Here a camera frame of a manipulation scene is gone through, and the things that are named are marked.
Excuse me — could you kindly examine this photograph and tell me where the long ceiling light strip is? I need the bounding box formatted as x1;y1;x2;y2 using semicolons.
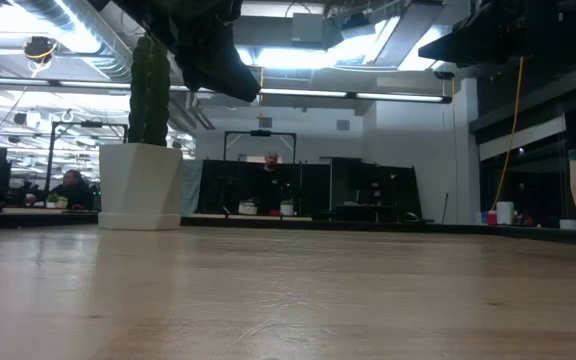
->
260;88;453;105

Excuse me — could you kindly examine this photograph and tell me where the yellow ceiling cable reel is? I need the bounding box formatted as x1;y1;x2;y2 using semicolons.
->
22;35;58;64

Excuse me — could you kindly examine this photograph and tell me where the black metal frame rig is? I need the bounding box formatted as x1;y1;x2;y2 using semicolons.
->
223;129;298;164

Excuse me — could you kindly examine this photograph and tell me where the grey ceiling box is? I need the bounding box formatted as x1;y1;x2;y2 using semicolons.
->
291;12;325;44

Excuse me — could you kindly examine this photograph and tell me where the black partition desk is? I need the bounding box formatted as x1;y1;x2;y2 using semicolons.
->
195;158;423;224

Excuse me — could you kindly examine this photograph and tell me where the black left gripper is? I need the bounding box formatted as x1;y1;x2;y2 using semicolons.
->
175;19;262;104

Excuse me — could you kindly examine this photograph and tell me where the yellow hanging cable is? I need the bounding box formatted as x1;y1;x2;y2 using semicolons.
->
490;55;525;211

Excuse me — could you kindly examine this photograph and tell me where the person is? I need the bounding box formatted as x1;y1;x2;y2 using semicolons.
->
50;168;97;211
252;151;289;216

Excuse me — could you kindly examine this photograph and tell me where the white bucket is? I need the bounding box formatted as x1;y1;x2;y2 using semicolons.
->
496;200;515;226

